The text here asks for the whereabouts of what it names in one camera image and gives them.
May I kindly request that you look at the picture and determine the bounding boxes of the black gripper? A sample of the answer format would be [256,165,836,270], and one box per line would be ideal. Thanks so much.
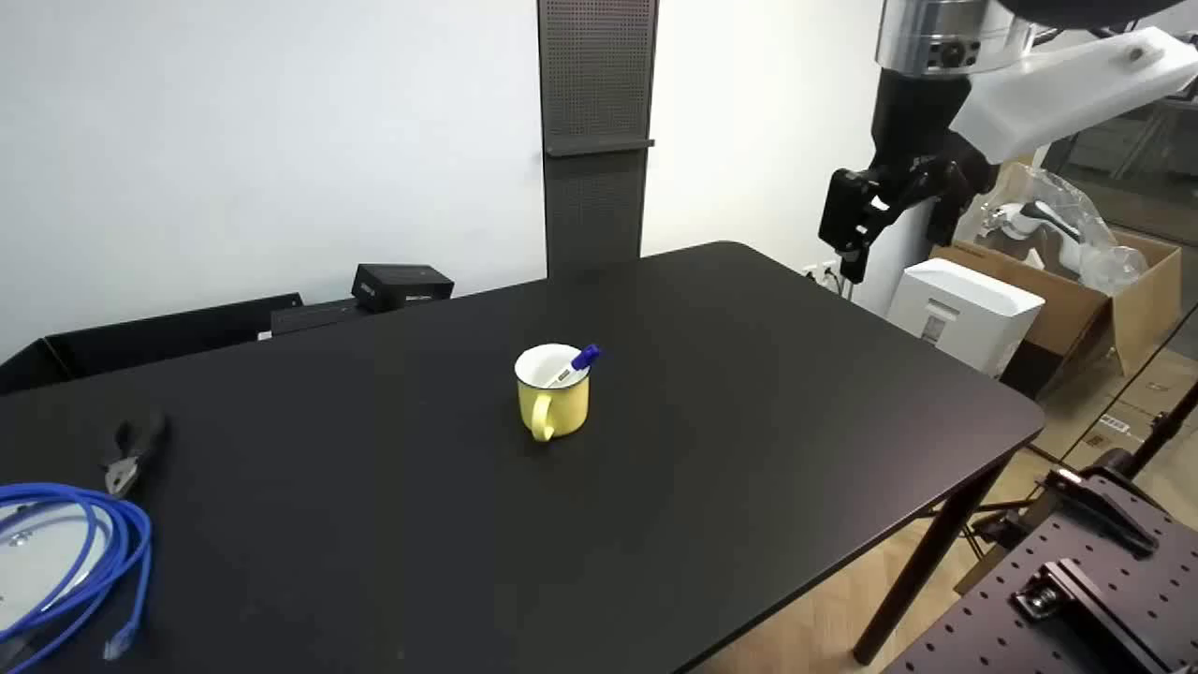
[816,67,1003,284]

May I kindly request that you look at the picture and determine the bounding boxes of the blue capped white marker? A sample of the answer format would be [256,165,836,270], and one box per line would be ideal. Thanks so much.
[548,340,604,391]

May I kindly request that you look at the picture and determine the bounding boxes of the yellow enamel mug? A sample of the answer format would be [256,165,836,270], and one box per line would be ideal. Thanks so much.
[509,340,594,447]

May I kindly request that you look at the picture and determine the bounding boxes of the white plastic device box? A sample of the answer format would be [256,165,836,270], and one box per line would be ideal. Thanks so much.
[884,255,1048,382]

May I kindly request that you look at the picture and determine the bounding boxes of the clear plastic bag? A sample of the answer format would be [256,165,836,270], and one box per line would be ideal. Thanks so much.
[981,158,1154,300]

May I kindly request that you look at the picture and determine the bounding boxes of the brown cardboard box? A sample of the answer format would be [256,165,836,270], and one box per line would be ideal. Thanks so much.
[933,225,1187,382]

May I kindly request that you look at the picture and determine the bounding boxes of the dark grey vertical pillar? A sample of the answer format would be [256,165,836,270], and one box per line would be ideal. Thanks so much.
[532,0,663,284]

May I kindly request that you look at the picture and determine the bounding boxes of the black table leg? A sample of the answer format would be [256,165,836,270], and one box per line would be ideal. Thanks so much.
[849,458,1012,668]

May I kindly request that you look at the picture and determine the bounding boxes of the black slanted stand leg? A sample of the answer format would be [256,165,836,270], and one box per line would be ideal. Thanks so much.
[1086,379,1198,486]

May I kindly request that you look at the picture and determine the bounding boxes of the black perforated breadboard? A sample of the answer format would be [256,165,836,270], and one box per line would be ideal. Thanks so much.
[888,467,1198,674]

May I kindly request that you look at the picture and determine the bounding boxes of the small black box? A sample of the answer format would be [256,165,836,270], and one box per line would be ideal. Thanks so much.
[349,259,458,316]

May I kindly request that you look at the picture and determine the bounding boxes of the long black tray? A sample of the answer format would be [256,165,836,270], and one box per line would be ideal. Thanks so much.
[0,292,308,396]

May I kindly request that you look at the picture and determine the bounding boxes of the black clamp bracket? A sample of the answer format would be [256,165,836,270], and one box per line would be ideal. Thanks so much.
[1007,560,1172,674]
[1041,463,1162,562]

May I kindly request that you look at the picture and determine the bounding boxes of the black handled pliers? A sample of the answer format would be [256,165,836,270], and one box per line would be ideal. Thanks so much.
[100,411,171,500]

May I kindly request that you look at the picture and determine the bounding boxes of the blue coiled network cable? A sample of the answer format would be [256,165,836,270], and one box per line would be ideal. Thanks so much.
[0,480,158,674]

